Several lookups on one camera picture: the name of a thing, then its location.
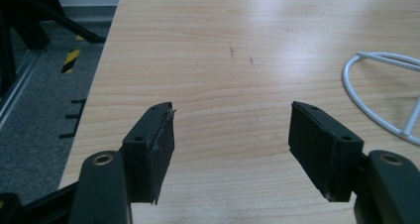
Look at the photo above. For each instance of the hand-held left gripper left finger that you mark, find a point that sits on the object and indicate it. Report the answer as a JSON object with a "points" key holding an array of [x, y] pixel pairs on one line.
{"points": [[148, 154]]}

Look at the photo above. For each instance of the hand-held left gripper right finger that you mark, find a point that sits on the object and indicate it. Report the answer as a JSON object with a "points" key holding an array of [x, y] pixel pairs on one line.
{"points": [[325, 151]]}

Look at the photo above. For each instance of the black floor tape marks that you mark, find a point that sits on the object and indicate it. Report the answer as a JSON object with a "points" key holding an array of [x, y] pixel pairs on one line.
{"points": [[76, 118]]}

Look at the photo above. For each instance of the yellow black striped floor tape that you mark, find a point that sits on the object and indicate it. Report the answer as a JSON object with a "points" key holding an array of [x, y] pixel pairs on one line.
{"points": [[71, 60]]}

